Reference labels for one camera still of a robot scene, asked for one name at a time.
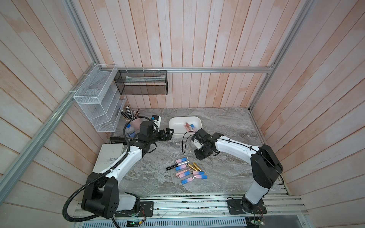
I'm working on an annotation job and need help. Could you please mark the pink blue lipstick top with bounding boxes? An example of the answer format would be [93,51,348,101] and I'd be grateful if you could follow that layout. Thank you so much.
[175,158,187,163]

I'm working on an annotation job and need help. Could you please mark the pink blue lipstick middle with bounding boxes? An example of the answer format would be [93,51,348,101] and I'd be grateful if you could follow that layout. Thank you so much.
[175,164,188,171]

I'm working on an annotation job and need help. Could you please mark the pens in cup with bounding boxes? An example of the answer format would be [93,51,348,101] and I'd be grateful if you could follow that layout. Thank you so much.
[121,105,140,119]

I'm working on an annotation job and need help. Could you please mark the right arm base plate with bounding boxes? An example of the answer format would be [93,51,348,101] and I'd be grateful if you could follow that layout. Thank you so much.
[226,197,267,215]

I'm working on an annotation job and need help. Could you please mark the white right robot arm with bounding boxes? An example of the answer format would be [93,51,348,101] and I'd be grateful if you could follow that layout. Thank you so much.
[192,129,284,206]

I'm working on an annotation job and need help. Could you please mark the white wire mesh shelf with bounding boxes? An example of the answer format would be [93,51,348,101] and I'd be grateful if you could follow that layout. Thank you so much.
[74,64,126,133]

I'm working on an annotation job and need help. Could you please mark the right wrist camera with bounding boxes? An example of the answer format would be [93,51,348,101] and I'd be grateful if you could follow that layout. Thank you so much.
[193,139,202,150]

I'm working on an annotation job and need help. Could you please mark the pink blue lipstick tube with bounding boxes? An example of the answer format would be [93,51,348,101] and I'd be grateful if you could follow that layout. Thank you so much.
[190,124,197,132]

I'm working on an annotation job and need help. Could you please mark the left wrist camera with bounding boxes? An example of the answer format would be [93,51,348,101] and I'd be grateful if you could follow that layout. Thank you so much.
[151,115,162,129]

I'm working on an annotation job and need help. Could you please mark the black stapler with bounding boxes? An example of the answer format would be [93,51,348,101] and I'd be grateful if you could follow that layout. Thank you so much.
[109,136,129,144]

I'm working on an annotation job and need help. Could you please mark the white plastic storage box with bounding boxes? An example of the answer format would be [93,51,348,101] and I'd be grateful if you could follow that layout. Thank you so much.
[169,116,202,138]

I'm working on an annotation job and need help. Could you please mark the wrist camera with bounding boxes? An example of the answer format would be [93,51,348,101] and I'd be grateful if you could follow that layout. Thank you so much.
[151,115,162,129]
[193,139,202,150]

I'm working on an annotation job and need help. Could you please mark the pink round cup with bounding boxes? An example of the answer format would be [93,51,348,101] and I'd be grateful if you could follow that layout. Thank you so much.
[130,118,142,131]

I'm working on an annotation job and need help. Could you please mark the pink blue lipstick bottom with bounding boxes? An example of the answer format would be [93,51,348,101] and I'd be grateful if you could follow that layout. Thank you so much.
[181,177,194,184]

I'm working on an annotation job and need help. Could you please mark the black corrugated cable hose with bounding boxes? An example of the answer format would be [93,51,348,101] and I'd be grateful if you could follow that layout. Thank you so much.
[62,115,157,223]

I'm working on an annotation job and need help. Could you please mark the small clear water bottle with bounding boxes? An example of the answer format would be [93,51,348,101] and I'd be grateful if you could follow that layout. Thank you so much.
[125,124,136,138]

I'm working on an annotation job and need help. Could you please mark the white book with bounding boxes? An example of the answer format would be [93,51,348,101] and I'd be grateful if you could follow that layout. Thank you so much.
[93,143,125,173]

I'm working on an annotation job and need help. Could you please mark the pink blue lipstick far right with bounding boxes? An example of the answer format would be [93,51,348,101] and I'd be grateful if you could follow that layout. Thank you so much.
[194,175,207,179]

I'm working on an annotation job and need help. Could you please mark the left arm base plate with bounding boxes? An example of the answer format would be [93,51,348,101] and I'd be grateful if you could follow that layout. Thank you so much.
[115,201,154,218]

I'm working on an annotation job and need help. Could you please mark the pink clear lip gloss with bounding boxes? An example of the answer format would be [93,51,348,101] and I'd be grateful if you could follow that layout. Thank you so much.
[184,123,192,132]

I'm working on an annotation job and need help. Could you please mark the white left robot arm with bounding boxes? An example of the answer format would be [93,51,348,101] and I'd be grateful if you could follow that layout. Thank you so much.
[76,118,175,221]

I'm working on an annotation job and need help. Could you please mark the black mesh wall basket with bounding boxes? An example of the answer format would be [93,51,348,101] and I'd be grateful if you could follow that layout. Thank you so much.
[114,69,168,96]

